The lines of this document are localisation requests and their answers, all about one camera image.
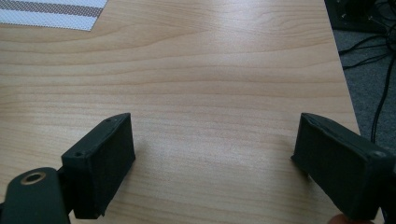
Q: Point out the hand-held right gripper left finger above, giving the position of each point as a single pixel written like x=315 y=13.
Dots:
x=99 y=168

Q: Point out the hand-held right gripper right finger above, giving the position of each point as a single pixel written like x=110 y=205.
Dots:
x=339 y=168

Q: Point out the black equipment base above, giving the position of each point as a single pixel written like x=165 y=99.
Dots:
x=358 y=14

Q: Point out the white brown striped cloth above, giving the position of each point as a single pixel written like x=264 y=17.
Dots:
x=46 y=14

